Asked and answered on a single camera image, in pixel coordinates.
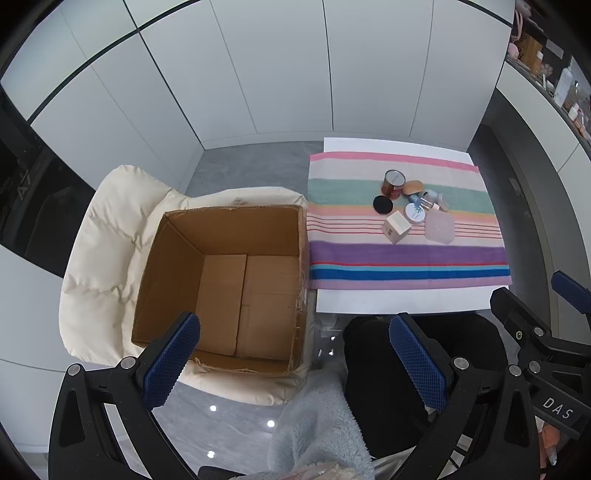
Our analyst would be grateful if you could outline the person's legs in black pants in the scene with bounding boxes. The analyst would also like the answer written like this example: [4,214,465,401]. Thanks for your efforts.
[344,314,509,457]

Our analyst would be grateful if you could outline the brown cardboard box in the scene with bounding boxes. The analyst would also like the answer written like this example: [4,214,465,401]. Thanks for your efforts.
[130,204,309,377]

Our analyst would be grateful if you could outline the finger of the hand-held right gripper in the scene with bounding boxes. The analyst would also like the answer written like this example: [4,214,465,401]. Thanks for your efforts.
[551,271,591,324]
[490,287,591,371]

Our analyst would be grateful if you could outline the small white square box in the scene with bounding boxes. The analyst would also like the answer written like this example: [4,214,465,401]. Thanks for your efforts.
[383,211,411,244]

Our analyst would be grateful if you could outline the person's right hand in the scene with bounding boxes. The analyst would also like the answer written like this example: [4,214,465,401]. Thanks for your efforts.
[539,421,563,468]

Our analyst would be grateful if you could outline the translucent square container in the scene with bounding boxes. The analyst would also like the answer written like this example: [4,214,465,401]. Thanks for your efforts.
[424,211,455,244]

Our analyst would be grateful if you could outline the striped colourful towel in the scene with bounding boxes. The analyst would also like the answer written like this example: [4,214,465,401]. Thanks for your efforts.
[307,151,514,291]

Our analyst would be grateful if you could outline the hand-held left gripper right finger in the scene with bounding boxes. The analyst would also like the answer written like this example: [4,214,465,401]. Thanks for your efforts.
[389,312,542,480]

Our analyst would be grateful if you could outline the black glass panel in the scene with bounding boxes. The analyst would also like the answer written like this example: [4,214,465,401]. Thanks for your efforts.
[0,83,98,278]

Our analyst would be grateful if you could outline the brown jar with silver lid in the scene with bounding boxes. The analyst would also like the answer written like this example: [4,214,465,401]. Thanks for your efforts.
[381,170,406,199]

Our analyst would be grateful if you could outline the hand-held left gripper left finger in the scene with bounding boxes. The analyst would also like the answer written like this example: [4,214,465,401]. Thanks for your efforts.
[48,312,201,480]

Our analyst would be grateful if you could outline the cream padded chair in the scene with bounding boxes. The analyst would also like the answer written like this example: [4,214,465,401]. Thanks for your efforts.
[59,165,315,407]

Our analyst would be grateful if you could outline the light blue fluffy garment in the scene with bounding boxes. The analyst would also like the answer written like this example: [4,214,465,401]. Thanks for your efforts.
[268,357,375,480]

